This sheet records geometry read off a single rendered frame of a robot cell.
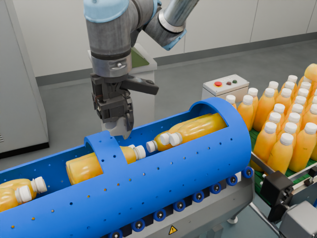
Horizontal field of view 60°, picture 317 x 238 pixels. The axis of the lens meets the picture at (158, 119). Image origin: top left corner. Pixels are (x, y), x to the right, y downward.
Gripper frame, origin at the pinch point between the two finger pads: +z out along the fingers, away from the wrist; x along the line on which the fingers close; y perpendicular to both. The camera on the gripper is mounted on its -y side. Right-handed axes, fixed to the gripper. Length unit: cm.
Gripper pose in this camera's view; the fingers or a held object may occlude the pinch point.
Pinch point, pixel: (127, 134)
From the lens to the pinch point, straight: 77.6
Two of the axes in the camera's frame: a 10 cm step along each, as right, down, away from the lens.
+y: -8.8, 2.8, -3.9
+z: 0.0, 8.1, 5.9
